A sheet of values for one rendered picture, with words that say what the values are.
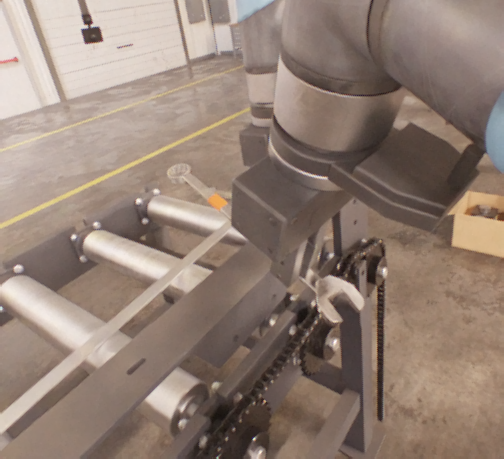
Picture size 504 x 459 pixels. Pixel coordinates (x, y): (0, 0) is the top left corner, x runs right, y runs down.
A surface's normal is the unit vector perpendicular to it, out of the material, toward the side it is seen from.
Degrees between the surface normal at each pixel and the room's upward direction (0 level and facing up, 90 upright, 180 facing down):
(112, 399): 0
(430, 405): 0
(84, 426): 0
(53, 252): 90
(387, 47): 106
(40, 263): 90
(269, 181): 24
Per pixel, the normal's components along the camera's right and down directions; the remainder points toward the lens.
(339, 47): -0.37, 0.70
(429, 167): 0.05, -0.65
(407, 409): -0.14, -0.87
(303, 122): -0.63, 0.58
